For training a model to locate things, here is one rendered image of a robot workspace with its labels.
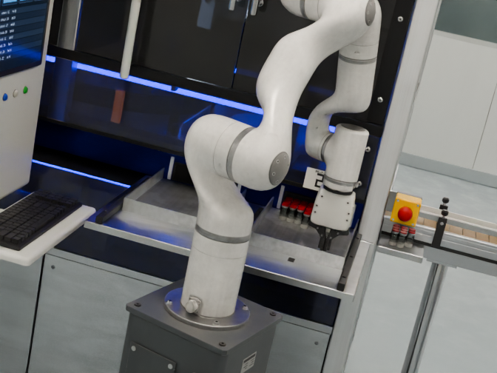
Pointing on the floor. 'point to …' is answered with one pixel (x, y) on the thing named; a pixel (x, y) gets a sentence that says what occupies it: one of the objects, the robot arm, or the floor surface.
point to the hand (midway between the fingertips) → (325, 244)
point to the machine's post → (384, 172)
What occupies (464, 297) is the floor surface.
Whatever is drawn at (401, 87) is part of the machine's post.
